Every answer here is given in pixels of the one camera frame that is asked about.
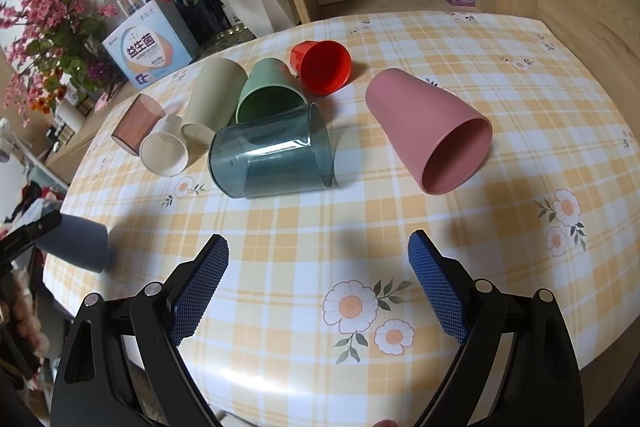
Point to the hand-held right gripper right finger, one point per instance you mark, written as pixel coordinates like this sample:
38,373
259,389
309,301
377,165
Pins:
437,292

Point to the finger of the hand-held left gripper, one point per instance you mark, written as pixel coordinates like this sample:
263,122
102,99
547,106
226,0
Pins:
35,231

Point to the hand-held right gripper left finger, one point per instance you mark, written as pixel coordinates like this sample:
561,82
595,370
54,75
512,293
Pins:
200,292

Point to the grey-blue cup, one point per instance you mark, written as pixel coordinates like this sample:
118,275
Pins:
77,241

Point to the small white cup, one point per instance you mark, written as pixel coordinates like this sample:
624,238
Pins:
162,152

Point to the clear brown cup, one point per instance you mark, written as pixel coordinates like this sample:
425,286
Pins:
135,122

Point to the clear teal cup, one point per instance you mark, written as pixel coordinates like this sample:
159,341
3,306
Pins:
270,157

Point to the pink cup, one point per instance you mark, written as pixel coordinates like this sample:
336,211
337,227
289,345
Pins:
415,117

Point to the beige cup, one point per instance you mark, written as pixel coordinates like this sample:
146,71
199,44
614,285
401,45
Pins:
212,92

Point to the green cup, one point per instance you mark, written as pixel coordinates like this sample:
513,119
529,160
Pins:
265,82

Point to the red cup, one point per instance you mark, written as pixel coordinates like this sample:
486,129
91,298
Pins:
325,67

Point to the white and blue box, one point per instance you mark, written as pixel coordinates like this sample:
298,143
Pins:
145,52

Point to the pink blossom branches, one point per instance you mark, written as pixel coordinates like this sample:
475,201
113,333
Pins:
50,7

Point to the dark glossy vase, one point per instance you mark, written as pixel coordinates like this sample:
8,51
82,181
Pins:
205,19

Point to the white faceted vase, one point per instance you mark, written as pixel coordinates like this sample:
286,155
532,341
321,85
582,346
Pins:
255,2

